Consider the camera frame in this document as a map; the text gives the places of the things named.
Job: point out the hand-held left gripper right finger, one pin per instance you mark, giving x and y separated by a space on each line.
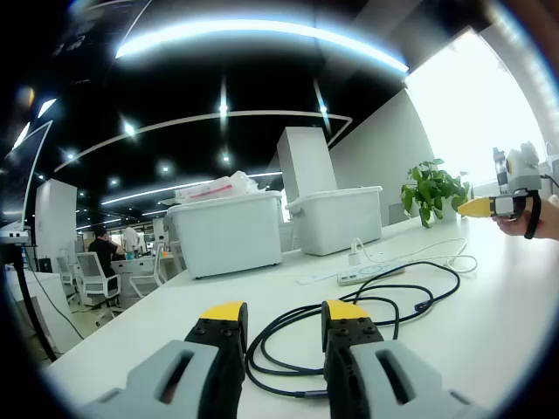
419 384

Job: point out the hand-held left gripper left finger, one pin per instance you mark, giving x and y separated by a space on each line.
148 379

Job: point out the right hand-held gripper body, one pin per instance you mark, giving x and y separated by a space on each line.
522 168

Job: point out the white desktop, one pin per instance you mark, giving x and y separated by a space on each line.
458 349

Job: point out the person's right hand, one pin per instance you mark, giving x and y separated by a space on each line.
517 226

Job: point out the potted green plant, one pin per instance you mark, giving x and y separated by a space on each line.
430 187

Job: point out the white office chair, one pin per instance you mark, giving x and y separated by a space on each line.
146 279
94 268
65 270

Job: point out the white charger plug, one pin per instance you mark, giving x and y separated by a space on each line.
355 256

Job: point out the white plastic storage bin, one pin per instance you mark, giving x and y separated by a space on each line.
340 222
227 235

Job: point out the white square pillar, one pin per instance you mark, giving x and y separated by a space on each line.
305 161
54 218

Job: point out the clear plastic bag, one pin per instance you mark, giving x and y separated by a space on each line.
218 187

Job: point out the long ceiling light strip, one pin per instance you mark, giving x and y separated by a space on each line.
262 32

